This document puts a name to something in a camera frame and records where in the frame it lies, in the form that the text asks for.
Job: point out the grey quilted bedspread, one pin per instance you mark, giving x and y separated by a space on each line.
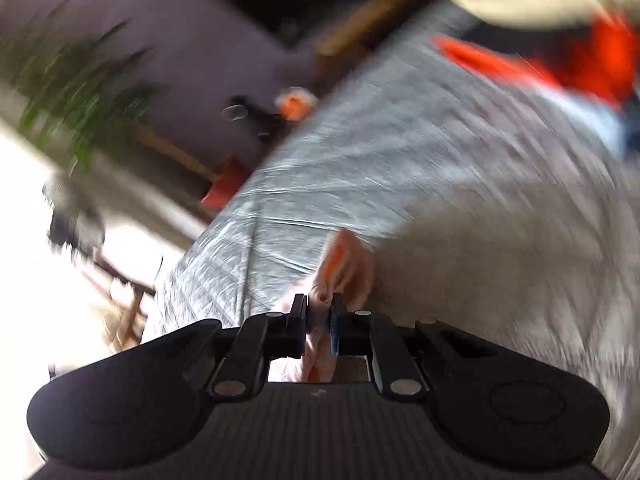
350 160

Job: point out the black speaker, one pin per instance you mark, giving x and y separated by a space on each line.
237 111

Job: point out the pink cloth garment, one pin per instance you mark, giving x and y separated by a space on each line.
345 265

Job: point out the green potted plant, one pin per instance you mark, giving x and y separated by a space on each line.
75 90

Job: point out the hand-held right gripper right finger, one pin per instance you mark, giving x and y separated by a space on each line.
338 327

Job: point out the red flower pot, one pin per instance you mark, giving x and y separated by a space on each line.
225 185

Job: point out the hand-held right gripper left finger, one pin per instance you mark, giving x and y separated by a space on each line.
299 322

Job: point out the white folded garment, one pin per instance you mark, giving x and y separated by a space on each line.
500 285

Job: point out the wooden chair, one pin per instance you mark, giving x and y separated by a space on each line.
127 305

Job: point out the orange tissue pack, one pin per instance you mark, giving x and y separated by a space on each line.
295 102

